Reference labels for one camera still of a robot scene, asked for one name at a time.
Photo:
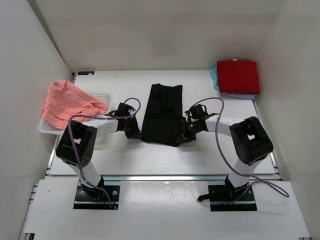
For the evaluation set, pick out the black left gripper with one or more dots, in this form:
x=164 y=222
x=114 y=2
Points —
x=132 y=131

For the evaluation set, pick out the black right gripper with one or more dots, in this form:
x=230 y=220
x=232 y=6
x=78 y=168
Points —
x=186 y=133

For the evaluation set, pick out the black t-shirt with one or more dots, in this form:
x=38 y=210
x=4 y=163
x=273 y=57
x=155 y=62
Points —
x=163 y=117

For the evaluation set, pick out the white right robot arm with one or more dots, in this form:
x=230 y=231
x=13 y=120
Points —
x=250 y=140

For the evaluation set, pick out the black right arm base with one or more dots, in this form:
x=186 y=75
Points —
x=226 y=198

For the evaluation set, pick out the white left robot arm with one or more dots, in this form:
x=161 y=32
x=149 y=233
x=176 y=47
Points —
x=76 y=146

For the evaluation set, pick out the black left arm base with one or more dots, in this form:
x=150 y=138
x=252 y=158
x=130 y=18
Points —
x=93 y=199

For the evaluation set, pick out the lavender folded t-shirt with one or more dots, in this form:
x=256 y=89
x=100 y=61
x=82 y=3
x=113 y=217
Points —
x=241 y=96

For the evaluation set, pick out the teal folded t-shirt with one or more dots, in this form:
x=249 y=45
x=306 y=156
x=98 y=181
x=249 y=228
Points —
x=214 y=75

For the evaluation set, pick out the red folded t-shirt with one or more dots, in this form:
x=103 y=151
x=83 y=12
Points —
x=238 y=77

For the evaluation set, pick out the pink t-shirt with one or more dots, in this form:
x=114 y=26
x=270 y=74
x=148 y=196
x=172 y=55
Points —
x=64 y=100

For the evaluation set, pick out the white plastic basket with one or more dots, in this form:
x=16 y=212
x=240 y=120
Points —
x=106 y=97

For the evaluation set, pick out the aluminium table rail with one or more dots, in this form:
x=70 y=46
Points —
x=117 y=178

